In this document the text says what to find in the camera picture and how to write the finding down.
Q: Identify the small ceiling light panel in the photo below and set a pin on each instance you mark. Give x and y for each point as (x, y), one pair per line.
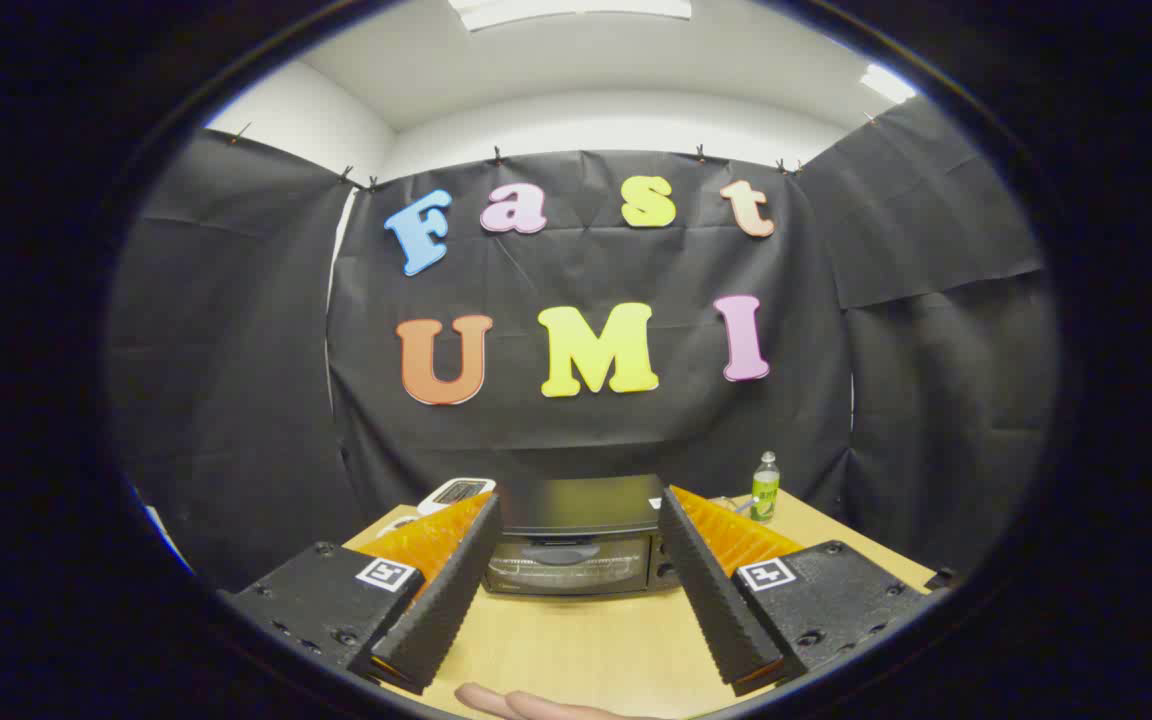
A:
(886, 84)

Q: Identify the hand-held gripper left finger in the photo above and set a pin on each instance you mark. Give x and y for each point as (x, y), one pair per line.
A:
(446, 600)

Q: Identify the black backdrop cloth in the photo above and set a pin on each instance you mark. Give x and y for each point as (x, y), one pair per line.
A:
(236, 350)

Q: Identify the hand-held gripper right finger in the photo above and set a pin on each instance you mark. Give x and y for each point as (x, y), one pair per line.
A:
(711, 600)

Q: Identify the long ceiling light panel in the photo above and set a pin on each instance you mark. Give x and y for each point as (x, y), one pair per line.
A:
(576, 10)

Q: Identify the white toaster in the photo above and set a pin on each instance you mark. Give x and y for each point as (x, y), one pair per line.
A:
(456, 492)

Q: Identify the black toaster oven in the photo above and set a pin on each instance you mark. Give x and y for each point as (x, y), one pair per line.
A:
(576, 505)

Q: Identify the green label plastic bottle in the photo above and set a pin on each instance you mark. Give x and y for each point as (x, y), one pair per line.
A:
(765, 490)

